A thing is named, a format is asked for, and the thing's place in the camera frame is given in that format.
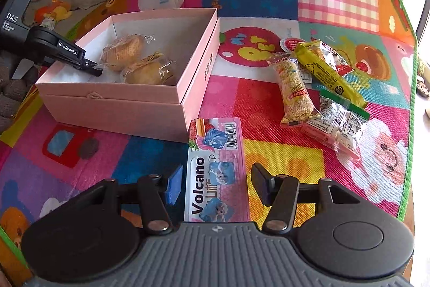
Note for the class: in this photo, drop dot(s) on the orange plush toy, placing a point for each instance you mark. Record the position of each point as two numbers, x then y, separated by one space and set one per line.
53 11

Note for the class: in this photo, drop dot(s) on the wrapped golden pastry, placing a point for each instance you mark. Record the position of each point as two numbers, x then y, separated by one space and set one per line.
147 71
122 51

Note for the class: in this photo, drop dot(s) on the white red cartoon snack packet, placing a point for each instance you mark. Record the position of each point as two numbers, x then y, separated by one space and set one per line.
337 60

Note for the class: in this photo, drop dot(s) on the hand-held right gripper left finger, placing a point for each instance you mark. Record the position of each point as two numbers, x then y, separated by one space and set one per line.
174 184

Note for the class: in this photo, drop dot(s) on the pink cardboard box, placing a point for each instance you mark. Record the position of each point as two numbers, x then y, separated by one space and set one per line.
111 112

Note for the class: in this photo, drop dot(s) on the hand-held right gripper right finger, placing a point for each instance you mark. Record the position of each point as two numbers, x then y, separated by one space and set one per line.
260 184

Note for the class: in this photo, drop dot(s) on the grey knit cloth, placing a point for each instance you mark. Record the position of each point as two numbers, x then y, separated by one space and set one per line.
13 92

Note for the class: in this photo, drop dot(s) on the clear packet with green label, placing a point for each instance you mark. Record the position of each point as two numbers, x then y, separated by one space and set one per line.
339 125

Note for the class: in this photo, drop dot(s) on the sesame bar packet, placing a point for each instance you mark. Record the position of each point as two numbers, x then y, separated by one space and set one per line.
294 88

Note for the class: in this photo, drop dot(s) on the pink candy packet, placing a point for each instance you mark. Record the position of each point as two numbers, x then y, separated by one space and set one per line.
215 142

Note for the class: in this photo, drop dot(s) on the round dark plant pot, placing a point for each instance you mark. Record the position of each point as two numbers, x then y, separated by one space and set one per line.
424 85

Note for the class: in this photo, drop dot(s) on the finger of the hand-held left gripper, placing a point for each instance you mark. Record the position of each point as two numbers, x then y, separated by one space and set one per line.
89 66

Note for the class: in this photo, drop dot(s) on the yellow snack packet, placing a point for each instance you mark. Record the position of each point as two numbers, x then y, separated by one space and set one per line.
327 75

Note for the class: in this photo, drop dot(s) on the small green potted plant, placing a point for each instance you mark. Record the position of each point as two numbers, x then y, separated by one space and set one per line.
422 63

